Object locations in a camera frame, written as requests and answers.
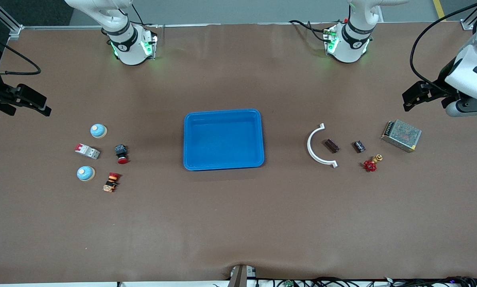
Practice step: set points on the metal mesh power supply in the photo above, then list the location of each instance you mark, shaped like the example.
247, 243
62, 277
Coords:
401, 135

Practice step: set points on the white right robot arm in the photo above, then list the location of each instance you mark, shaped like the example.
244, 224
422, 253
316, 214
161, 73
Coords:
126, 48

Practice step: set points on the yellow floor tape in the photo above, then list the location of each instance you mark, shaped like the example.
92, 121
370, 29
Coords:
439, 8

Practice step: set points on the red mushroom button black body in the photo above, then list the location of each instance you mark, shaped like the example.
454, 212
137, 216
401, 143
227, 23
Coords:
121, 150

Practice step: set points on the blue plastic tray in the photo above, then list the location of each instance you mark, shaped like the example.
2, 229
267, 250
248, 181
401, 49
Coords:
222, 139

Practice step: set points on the aluminium frame profile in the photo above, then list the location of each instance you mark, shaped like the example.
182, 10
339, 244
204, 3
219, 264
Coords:
7, 18
467, 24

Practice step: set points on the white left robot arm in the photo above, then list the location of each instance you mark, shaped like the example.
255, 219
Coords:
354, 44

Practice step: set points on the metal mount bracket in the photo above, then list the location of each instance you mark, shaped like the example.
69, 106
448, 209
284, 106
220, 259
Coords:
240, 277

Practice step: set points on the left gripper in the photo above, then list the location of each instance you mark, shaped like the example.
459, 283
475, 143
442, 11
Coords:
440, 84

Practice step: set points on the long brown electrolytic capacitor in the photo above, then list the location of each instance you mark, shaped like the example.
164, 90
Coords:
332, 146

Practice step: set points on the blue desk bell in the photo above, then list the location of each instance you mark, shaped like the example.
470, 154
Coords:
98, 130
85, 173

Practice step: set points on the brown table mat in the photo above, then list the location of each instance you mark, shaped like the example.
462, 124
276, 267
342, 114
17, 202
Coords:
238, 223

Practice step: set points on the small green connector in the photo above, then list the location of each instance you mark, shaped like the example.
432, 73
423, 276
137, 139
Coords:
288, 283

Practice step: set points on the short black electrolytic capacitor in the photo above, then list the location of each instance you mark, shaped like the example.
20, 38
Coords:
358, 146

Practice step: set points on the white curved plastic bracket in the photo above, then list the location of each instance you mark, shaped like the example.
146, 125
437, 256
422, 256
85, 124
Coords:
309, 145

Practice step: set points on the white red circuit breaker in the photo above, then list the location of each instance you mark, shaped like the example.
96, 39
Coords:
87, 151

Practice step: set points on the red orange push button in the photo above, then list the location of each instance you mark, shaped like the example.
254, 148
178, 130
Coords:
111, 182

